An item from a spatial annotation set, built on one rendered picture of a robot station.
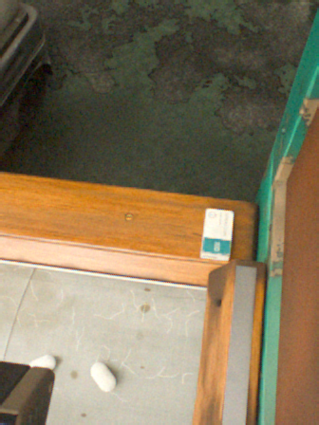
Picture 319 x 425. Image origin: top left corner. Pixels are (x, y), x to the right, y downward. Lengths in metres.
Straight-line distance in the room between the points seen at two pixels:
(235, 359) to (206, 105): 1.27
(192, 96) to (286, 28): 0.43
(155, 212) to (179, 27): 1.30
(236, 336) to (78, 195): 0.29
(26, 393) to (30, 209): 0.43
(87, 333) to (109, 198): 0.17
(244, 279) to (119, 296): 0.19
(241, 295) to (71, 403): 0.24
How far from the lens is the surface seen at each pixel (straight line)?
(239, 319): 0.58
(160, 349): 0.70
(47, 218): 0.74
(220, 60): 1.88
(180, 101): 1.77
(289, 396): 0.50
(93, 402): 0.69
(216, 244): 0.69
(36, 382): 0.36
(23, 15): 1.53
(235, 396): 0.57
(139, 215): 0.73
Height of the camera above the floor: 1.42
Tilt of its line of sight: 64 degrees down
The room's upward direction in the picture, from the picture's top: 1 degrees counter-clockwise
